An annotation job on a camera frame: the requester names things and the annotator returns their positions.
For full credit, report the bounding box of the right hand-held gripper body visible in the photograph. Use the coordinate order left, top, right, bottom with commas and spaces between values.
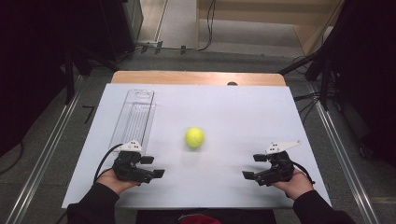
252, 140, 302, 188

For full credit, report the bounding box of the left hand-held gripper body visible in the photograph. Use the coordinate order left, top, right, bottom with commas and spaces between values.
112, 140, 155, 185

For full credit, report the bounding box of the clear plastic long container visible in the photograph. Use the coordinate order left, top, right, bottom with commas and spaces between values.
108, 89, 156, 154

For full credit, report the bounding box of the yellow tennis ball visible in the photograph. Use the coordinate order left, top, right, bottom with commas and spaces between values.
184, 126, 205, 148

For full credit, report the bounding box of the person's left hand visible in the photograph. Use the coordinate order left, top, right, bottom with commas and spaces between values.
96, 167, 142, 196

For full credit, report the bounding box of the person's right hand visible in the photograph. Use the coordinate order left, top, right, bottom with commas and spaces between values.
272, 167, 315, 201

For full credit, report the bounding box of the white table board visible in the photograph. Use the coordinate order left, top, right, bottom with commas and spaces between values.
61, 82, 332, 210

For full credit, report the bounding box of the person's dark lap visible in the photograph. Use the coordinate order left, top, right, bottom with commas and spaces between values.
135, 208, 278, 224

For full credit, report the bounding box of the red cloth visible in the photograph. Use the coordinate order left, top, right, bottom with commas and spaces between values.
177, 213, 222, 224

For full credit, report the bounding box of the black metal stand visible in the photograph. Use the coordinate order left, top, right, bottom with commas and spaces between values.
62, 45, 120, 105
277, 43, 332, 111

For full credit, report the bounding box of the dark cabinet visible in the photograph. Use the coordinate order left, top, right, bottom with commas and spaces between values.
99, 0, 145, 61

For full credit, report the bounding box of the light wooden shelf unit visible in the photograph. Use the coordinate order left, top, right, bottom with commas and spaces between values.
195, 0, 345, 58

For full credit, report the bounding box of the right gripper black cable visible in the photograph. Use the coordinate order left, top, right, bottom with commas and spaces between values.
291, 161, 316, 185

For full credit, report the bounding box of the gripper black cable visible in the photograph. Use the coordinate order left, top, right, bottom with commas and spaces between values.
291, 161, 316, 185
92, 143, 124, 185

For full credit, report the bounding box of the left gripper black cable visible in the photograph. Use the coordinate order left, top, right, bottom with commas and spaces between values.
92, 143, 124, 185

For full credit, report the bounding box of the metal floor rail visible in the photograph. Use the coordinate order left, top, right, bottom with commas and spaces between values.
5, 74, 84, 224
306, 82, 381, 224

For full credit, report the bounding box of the bundle of black floor cables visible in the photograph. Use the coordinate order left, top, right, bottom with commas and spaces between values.
292, 91, 323, 124

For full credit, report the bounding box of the black floor cable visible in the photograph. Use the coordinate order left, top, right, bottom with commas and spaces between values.
0, 140, 25, 175

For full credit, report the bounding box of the black hanging cable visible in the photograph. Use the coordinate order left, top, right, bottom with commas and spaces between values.
197, 0, 218, 52

